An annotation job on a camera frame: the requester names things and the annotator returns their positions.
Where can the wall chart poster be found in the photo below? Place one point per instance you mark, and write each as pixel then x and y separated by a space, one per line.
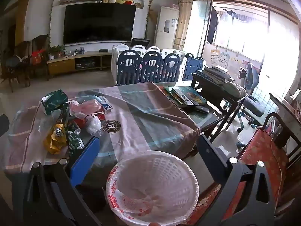
pixel 223 59
pixel 235 64
pixel 214 56

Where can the red wall poster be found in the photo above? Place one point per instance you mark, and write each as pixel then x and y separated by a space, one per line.
pixel 244 67

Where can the remote controls and books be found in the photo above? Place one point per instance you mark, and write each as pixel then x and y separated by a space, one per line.
pixel 197 96

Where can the grey remote control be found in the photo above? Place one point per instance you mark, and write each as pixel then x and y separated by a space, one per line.
pixel 182 96

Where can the pink plastic bag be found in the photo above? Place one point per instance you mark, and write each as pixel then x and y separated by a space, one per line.
pixel 87 107

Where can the wooden television cabinet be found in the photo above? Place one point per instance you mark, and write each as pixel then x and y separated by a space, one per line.
pixel 61 66

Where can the white wall shelf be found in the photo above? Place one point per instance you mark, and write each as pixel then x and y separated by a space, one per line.
pixel 70 2

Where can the black set-top box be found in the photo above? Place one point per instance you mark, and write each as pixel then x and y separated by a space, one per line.
pixel 103 50

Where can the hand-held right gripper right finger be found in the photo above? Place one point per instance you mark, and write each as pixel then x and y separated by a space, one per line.
pixel 209 155

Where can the green tissue box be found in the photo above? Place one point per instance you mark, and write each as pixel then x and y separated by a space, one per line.
pixel 55 100

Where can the red box with gold print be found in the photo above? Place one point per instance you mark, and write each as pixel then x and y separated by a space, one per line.
pixel 98 116

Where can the dark wooden sofa frame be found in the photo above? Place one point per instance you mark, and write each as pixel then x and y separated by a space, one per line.
pixel 282 139

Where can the dark clothes bundle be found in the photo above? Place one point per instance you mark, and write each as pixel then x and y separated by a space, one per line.
pixel 14 61

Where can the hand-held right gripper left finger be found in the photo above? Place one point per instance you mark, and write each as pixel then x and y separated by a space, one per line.
pixel 84 160

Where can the blue office chair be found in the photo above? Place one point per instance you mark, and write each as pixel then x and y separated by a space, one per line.
pixel 251 75

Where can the black television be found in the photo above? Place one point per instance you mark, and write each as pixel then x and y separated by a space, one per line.
pixel 98 23

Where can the dark wooden chair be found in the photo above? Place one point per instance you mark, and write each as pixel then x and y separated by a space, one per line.
pixel 41 40
pixel 22 47

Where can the potted green plant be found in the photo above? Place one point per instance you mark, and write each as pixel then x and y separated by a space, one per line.
pixel 56 50

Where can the black case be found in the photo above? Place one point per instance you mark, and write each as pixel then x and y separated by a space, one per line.
pixel 202 109

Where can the yellow plastic bag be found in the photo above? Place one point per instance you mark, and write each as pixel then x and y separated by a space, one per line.
pixel 53 143

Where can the stack of books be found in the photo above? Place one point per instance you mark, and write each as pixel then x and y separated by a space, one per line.
pixel 216 71

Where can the hanging dark garment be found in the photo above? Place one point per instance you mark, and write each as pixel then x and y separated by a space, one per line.
pixel 212 26

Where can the white mesh wastebasket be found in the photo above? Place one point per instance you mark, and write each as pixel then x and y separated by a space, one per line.
pixel 164 169

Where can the ivy vine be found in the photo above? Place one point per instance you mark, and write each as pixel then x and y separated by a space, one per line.
pixel 52 16
pixel 148 18

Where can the white plastic bag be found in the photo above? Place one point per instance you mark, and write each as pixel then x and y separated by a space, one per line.
pixel 94 123

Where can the red patterned seat cushion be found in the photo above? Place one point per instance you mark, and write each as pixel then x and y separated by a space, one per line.
pixel 258 150

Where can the dark wooden side table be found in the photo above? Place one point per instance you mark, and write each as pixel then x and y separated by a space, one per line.
pixel 225 96

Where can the blue white box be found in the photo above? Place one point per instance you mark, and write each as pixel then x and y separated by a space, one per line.
pixel 105 106

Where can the white standing air conditioner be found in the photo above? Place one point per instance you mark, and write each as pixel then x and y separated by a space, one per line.
pixel 167 18

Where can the beige curtain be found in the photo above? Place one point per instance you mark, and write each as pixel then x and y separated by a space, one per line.
pixel 184 16

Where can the green snack wrapper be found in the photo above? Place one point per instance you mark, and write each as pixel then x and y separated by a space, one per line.
pixel 75 142

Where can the small blue basket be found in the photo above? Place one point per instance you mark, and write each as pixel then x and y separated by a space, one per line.
pixel 81 50

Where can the grey cushion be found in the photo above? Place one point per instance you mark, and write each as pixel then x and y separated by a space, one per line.
pixel 235 89

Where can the red gift bag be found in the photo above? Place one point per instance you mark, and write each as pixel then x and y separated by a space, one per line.
pixel 37 57

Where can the blue white playpen fence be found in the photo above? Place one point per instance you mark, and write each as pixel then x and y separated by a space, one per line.
pixel 150 66

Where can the black monitor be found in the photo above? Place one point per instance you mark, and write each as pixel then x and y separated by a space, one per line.
pixel 140 42

